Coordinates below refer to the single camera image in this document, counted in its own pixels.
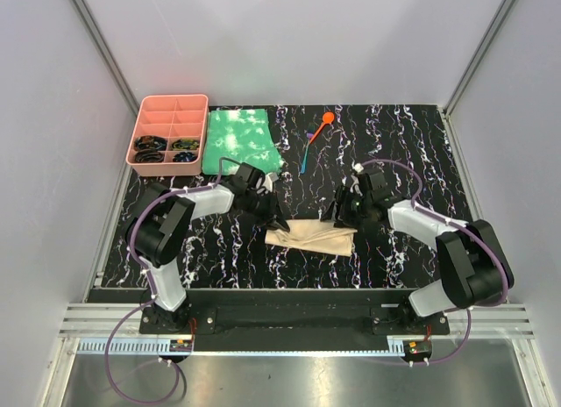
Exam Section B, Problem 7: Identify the yellow green coiled band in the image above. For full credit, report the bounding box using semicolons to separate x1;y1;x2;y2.
170;138;200;151

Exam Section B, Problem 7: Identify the dark coiled band top-left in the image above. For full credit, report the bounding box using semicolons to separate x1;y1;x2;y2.
133;135;167;152

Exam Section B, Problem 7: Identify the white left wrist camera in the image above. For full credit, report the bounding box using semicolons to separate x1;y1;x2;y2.
258;172;278;192

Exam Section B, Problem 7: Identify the teal plastic utensil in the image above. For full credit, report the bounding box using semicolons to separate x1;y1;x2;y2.
299;139;311;175

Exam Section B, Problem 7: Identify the beige cloth napkin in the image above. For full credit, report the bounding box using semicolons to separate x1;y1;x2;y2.
265;219;357;257

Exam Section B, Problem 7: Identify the blue coiled band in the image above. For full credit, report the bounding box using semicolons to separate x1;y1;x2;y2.
172;151;197;163

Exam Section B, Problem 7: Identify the green white tie-dye cloth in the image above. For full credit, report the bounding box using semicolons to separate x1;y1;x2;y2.
202;109;284;175

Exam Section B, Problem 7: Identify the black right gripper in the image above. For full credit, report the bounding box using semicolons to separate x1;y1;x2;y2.
320;184;373;231

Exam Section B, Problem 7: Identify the orange plastic spoon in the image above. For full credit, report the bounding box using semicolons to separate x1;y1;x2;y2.
309;111;335;142

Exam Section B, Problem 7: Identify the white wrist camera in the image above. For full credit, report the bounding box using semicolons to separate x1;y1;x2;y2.
258;172;278;192
352;163;365;196

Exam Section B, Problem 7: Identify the dark coiled band bottom-left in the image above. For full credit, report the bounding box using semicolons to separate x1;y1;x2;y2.
133;149;165;164

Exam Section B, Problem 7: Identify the pink compartment tray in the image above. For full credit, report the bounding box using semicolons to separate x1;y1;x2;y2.
126;94;209;177

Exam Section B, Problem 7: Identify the aluminium front frame rail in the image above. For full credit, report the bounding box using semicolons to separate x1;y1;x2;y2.
59;303;534;357

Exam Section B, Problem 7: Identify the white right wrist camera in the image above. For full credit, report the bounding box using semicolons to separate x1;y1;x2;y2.
352;163;365;196

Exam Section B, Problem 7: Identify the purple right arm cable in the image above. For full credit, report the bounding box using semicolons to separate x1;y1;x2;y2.
359;158;512;367

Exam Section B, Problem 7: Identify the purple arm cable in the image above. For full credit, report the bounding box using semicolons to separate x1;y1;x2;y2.
104;156;240;403
359;158;512;367

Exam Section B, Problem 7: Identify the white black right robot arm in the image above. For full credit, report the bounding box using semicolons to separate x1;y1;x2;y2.
321;169;515;334

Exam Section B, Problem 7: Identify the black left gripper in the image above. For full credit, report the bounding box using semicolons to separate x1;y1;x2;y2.
244;189;290;233

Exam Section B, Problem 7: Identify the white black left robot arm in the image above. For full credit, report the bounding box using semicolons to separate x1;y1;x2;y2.
125;157;290;333

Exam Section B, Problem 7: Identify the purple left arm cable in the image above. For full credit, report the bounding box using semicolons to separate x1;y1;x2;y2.
104;156;240;403

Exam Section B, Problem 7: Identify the black marble pattern mat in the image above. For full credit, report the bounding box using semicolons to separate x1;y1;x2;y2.
100;104;497;289

